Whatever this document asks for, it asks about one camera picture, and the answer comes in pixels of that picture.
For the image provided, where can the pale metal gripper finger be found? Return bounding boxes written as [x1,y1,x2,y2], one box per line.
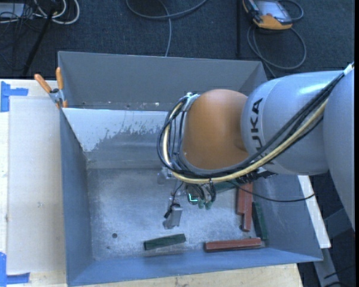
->
[169,205,184,221]
[162,217,181,230]

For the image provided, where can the dark green flat block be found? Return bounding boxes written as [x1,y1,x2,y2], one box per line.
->
[143,233,187,251]
[251,201,269,242]

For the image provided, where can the grey metal bin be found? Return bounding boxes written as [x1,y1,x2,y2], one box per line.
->
[57,51,324,287]

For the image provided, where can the red-brown flat block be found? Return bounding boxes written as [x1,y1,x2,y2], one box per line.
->
[241,182,254,233]
[203,237,263,254]
[236,187,247,216]

